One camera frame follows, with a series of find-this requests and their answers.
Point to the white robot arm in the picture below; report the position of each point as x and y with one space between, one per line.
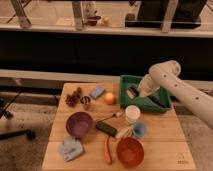
165 75

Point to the green plastic tray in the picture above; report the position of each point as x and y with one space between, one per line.
144 103

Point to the blue sponge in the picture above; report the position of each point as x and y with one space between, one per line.
97 92

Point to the orange ball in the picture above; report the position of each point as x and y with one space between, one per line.
109 98

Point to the striped small ball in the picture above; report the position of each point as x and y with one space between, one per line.
85 100

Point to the metal spoon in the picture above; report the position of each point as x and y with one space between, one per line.
117 114

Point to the white cup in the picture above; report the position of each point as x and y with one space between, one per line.
132 114

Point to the black remote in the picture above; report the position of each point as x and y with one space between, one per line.
106 128

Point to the purple bowl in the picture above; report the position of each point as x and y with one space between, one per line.
79 124

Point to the blue cup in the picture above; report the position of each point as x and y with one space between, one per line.
139 129

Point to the orange carrot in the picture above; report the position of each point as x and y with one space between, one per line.
107 154

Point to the orange bowl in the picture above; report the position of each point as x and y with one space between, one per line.
130 152

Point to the light blue cloth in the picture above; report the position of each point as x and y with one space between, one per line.
70 149

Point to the black office chair base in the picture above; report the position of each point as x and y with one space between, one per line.
11 130

